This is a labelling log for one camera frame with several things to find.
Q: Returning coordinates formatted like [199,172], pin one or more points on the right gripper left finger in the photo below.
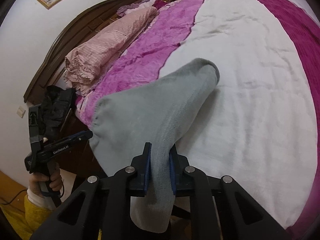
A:
[101,208]

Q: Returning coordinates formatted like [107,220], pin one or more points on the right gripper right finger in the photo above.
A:
[219,207]

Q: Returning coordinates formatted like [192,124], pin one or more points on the grey fleece pants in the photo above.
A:
[159,113]

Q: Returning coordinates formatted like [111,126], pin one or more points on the black jacket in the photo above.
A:
[55,107]

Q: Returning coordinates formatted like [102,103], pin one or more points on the yellow fuzzy sleeve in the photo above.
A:
[25,224]

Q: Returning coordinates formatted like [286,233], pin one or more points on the purple striped bedspread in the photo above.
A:
[259,125]

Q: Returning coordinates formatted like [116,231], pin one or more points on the dark wooden headboard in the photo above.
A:
[79,30]

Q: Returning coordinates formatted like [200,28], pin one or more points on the pink folded quilt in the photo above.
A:
[88,62]

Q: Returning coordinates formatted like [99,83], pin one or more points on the purple ruffled pillow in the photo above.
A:
[126,9]

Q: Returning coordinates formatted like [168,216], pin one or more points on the wall switch plate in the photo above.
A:
[20,112]

